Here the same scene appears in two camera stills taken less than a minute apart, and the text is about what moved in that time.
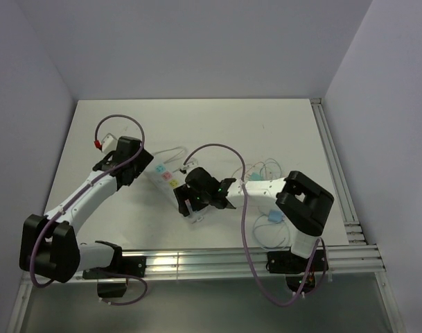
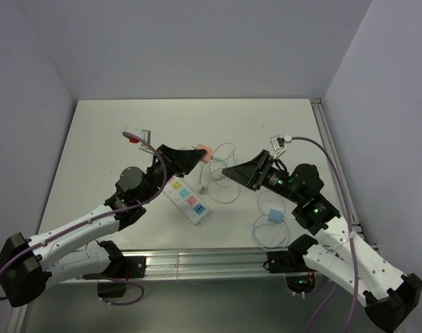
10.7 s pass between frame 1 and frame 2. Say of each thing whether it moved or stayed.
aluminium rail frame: stayed
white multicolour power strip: moved
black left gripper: moved
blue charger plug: stayed
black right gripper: moved
